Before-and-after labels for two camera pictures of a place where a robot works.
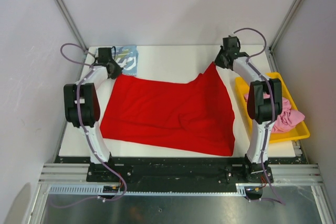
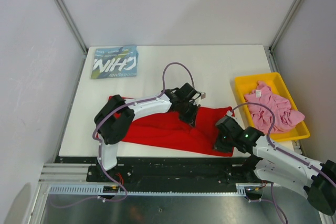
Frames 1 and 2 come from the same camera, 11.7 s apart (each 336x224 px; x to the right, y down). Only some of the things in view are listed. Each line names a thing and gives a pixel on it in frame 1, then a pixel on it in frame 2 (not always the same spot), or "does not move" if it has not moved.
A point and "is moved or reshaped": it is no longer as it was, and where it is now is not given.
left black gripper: x=118 y=72 to x=192 y=121
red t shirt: x=197 y=116 is moved or reshaped
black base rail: x=179 y=173 does not move
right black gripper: x=218 y=63 to x=218 y=146
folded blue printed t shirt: x=125 y=57 does not move
